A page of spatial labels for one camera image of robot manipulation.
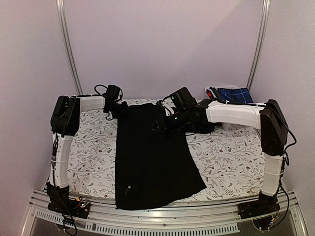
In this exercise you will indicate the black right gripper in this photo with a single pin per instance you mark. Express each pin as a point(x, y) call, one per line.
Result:
point(163, 125)

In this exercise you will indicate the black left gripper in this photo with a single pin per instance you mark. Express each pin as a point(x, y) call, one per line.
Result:
point(125, 109)

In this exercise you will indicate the black long sleeve shirt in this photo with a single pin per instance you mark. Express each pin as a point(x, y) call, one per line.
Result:
point(152, 169)

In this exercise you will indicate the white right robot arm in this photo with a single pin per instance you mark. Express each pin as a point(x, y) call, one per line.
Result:
point(266, 117)

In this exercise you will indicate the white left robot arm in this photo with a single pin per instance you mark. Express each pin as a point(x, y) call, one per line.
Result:
point(65, 123)

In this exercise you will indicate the red black plaid shirt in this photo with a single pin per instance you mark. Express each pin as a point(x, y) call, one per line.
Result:
point(209, 94)

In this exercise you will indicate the dark grey folded shirt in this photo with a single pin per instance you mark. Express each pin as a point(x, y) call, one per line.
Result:
point(218, 96)

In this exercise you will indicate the white plastic laundry basket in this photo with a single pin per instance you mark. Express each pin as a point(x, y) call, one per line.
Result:
point(226, 125)

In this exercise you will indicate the blue plaid shirt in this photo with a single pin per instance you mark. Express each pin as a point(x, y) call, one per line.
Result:
point(239, 95)

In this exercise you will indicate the floral white tablecloth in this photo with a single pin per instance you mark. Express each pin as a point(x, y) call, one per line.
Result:
point(230, 162)

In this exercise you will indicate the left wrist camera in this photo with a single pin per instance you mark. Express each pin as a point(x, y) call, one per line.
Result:
point(113, 92)

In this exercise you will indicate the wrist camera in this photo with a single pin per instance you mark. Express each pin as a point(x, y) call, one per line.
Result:
point(113, 92)
point(182, 99)

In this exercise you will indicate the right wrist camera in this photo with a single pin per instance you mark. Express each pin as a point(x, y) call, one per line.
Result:
point(182, 99)

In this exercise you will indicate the aluminium front rail frame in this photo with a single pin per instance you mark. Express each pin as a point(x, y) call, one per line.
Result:
point(183, 218)

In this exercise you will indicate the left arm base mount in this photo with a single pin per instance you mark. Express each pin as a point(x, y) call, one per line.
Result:
point(61, 203)

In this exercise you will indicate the left aluminium corner post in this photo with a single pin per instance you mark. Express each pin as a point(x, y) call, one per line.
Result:
point(68, 47)

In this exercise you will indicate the aluminium corner post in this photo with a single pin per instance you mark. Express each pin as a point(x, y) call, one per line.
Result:
point(259, 44)
point(68, 47)

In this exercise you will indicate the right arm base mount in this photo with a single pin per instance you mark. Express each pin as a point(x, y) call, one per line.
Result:
point(265, 207)

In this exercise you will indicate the right aluminium corner post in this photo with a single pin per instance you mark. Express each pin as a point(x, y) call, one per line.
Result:
point(259, 44)

